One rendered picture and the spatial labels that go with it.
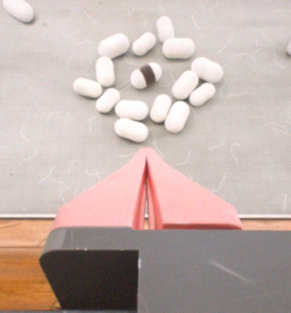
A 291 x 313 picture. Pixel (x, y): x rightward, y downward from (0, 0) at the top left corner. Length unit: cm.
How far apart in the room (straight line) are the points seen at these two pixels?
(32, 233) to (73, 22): 26
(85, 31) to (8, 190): 21
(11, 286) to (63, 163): 12
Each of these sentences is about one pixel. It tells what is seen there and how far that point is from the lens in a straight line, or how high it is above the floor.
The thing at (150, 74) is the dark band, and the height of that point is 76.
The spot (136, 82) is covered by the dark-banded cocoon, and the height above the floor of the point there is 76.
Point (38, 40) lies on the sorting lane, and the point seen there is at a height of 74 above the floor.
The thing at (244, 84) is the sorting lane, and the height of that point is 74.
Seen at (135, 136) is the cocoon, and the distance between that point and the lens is 24.
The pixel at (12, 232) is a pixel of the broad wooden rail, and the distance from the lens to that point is 26.
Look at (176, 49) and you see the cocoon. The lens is 29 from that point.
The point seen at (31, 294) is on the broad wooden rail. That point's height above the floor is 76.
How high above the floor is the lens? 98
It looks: 76 degrees down
